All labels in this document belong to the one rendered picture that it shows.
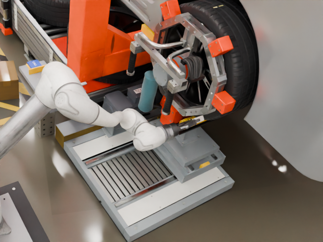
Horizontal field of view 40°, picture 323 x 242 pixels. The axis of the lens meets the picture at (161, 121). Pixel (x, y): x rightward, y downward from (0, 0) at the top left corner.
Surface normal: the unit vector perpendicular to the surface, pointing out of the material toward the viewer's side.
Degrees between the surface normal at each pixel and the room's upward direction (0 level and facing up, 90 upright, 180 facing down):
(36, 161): 0
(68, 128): 0
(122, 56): 90
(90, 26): 90
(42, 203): 0
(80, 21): 90
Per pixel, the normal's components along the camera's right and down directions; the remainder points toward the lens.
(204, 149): 0.18, -0.70
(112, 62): 0.58, 0.65
